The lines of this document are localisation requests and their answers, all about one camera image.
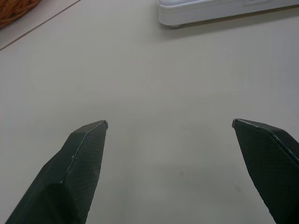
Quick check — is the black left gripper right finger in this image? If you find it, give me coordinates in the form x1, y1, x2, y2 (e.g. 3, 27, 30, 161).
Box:
232, 118, 299, 224

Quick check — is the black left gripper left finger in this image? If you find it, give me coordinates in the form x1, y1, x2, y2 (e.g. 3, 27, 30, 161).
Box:
4, 120, 109, 224

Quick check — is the white plastic appliance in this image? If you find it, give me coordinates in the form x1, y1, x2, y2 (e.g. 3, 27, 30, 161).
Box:
157, 0, 299, 29

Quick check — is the brown woven wicker basket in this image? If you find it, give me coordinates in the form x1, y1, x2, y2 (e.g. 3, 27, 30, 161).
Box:
0, 0, 43, 30

